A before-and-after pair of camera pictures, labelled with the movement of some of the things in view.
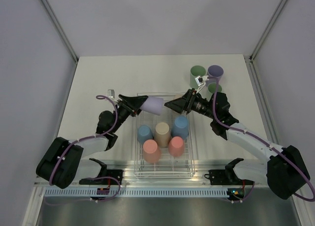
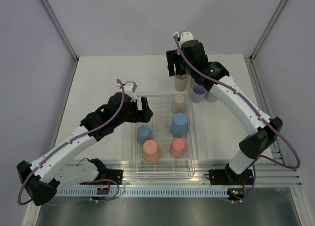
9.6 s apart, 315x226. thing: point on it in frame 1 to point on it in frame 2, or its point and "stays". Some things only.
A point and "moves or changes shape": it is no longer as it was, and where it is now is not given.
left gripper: (136, 102) to (141, 115)
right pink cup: (176, 146) stays
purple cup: (153, 105) moves or changes shape
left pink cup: (151, 152) stays
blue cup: (144, 132) stays
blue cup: (180, 127) stays
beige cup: (162, 134) to (181, 81)
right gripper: (185, 103) to (173, 56)
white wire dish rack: (164, 145) stays
